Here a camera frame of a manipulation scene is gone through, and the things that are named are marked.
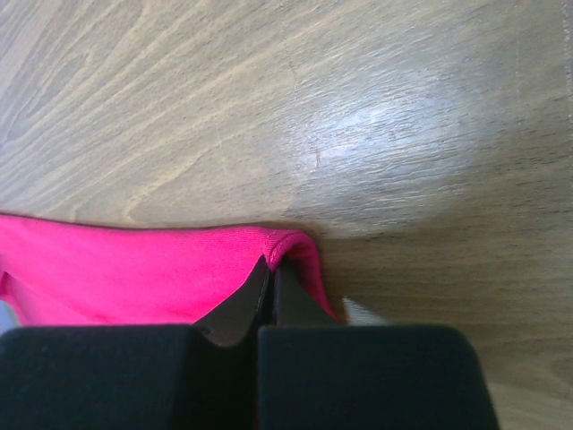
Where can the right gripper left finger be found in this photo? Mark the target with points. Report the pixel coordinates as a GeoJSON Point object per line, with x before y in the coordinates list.
{"type": "Point", "coordinates": [166, 376]}

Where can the red t shirt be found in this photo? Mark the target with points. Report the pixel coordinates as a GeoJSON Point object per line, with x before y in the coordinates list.
{"type": "Point", "coordinates": [57, 274]}

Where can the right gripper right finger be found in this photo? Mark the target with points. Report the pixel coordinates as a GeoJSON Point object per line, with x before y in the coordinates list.
{"type": "Point", "coordinates": [316, 373]}

